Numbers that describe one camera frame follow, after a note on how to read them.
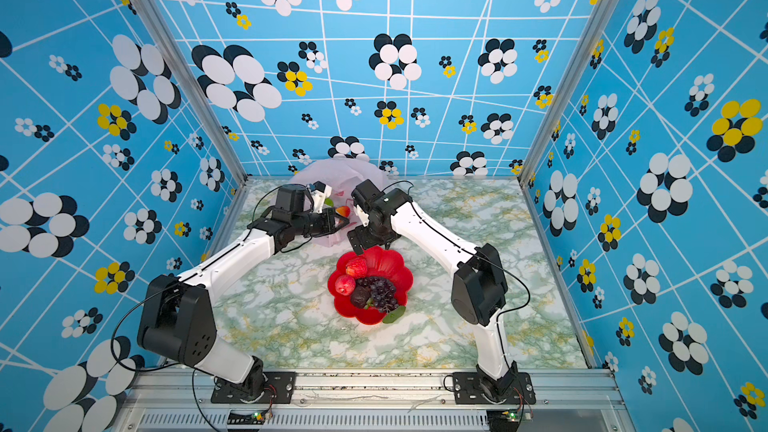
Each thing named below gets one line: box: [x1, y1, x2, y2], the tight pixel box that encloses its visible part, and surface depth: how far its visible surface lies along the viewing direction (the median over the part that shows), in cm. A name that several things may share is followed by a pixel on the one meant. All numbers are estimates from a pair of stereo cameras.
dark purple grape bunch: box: [356, 276, 398, 313], surface depth 87 cm
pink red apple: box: [334, 274, 356, 296], surface depth 87 cm
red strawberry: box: [345, 256, 368, 279], surface depth 91 cm
